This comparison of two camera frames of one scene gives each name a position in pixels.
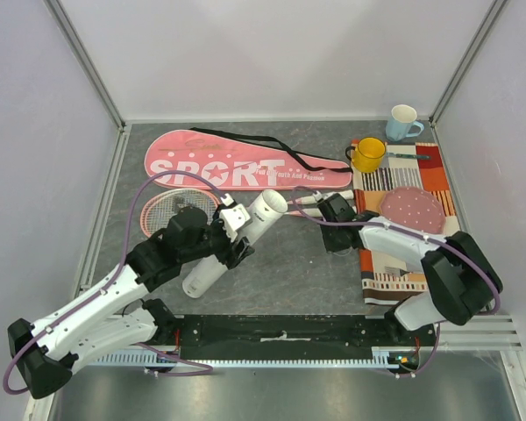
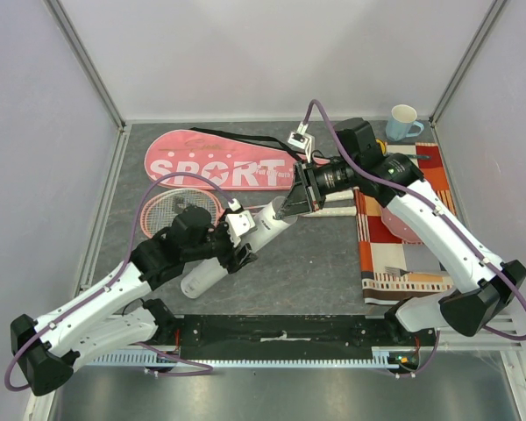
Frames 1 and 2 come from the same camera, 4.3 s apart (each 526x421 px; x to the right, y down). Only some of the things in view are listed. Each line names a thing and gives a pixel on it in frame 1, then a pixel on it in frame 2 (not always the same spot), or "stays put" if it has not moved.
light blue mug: [402, 124] stays put
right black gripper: [330, 215] -> [309, 189]
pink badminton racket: [155, 213] stays put
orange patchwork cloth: [387, 278] stays put
